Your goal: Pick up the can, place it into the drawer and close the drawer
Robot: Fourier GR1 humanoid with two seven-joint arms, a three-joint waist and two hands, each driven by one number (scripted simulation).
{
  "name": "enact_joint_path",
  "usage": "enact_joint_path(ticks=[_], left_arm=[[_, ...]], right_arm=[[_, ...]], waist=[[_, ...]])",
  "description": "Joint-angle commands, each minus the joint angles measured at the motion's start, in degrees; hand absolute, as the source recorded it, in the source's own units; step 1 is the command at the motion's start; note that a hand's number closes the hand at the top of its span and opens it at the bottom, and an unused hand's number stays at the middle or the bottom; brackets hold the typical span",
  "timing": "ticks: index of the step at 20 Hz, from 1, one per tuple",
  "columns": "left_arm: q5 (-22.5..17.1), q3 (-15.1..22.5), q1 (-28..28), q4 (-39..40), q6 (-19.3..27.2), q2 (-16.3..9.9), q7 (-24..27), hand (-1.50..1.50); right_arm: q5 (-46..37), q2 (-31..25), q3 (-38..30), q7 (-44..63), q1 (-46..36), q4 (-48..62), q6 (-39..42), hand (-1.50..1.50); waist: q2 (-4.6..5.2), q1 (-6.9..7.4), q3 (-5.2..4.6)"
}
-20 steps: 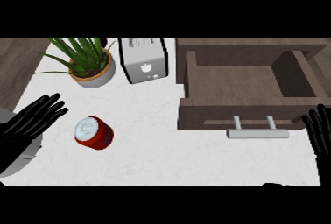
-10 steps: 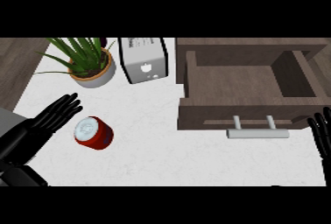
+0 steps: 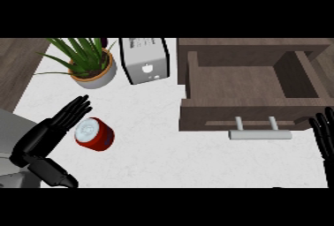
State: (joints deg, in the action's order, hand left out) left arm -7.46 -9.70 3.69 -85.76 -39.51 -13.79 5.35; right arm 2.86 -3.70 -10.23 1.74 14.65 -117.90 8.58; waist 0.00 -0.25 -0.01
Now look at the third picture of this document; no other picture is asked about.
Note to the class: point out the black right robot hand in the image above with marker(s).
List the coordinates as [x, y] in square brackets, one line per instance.
[323, 135]

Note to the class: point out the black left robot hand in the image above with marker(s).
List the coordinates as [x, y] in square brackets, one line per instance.
[41, 137]

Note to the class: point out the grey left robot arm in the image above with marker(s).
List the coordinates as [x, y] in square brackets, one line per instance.
[10, 147]

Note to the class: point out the red can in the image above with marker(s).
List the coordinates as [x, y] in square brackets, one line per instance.
[94, 134]

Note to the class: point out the brown wooden drawer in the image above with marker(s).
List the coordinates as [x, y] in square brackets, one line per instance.
[255, 88]

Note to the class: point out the green potted plant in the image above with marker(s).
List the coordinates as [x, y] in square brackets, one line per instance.
[85, 63]

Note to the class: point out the brown wooden cabinet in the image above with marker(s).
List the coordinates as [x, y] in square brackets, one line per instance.
[260, 47]

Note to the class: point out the silver toaster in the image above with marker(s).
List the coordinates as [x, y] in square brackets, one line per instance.
[145, 60]

